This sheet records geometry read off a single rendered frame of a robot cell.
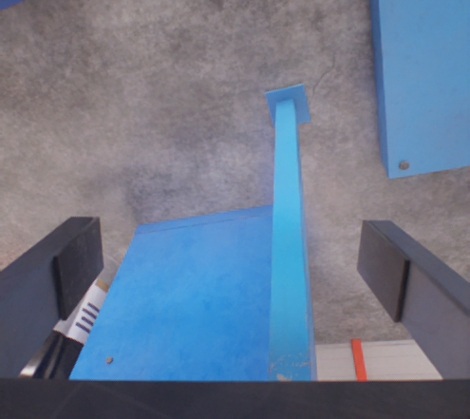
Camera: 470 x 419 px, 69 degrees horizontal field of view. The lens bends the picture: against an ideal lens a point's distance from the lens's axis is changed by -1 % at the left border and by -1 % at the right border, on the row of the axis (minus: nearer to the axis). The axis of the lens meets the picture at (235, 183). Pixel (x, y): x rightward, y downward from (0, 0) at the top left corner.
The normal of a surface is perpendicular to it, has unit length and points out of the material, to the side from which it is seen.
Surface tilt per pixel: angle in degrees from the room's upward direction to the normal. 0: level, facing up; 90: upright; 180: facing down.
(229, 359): 90
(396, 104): 0
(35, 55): 0
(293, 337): 90
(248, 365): 90
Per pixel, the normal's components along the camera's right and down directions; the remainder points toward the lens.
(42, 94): -0.11, 0.62
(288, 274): -0.29, -0.77
